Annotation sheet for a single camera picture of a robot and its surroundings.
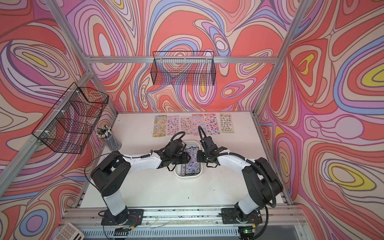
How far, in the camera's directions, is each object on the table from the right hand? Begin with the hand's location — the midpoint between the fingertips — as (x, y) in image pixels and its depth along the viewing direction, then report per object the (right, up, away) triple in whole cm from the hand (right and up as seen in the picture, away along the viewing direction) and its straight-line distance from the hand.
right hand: (200, 161), depth 90 cm
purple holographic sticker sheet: (-4, -3, -3) cm, 6 cm away
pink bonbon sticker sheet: (-10, +23, +21) cm, 33 cm away
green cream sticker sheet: (+21, +24, +24) cm, 40 cm away
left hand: (-5, +1, 0) cm, 5 cm away
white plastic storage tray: (-13, -5, -2) cm, 14 cm away
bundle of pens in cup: (-57, +18, -3) cm, 60 cm away
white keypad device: (-62, -28, -22) cm, 71 cm away
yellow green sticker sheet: (-29, +19, +18) cm, 39 cm away
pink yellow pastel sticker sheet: (+10, +23, +21) cm, 33 cm away
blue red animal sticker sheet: (0, +26, +25) cm, 36 cm away
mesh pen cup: (-55, +10, +3) cm, 56 cm away
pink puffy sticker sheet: (-20, +22, +21) cm, 37 cm away
